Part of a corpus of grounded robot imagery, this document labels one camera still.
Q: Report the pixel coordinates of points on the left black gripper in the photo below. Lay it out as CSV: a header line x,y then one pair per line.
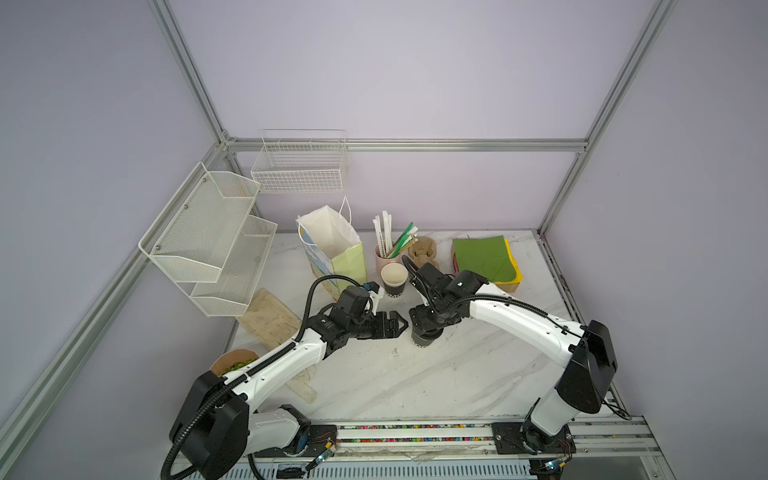
x,y
381,331

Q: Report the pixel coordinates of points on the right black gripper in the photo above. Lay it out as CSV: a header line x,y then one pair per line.
x,y
419,322

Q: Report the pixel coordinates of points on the black white paper coffee cup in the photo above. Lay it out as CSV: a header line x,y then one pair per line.
x,y
424,339

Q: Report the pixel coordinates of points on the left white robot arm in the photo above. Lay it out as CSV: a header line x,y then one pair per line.
x,y
221,419

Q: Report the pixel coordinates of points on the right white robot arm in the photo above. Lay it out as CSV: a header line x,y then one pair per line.
x,y
585,352

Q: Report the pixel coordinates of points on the stacked paper coffee cup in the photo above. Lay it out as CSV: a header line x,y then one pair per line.
x,y
395,277

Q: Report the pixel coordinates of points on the brown pulp cup carriers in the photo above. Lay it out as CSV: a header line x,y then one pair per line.
x,y
424,252

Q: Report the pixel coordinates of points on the cardboard napkin box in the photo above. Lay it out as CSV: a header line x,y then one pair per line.
x,y
507,287

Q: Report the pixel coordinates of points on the green napkin stack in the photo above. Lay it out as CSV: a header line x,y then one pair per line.
x,y
483,259

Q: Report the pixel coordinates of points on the green paper gift bag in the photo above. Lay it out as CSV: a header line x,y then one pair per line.
x,y
331,243

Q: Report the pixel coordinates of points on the yellow napkin stack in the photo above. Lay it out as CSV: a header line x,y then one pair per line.
x,y
515,276

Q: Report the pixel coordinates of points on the paper bowl with greens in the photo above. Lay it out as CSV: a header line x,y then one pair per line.
x,y
233,360

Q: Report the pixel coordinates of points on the white mesh two-tier shelf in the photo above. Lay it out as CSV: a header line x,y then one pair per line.
x,y
209,242

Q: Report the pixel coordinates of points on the white wire basket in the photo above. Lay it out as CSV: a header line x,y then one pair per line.
x,y
301,161

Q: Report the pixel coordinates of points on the aluminium frame rail base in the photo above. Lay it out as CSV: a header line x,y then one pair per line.
x,y
591,447

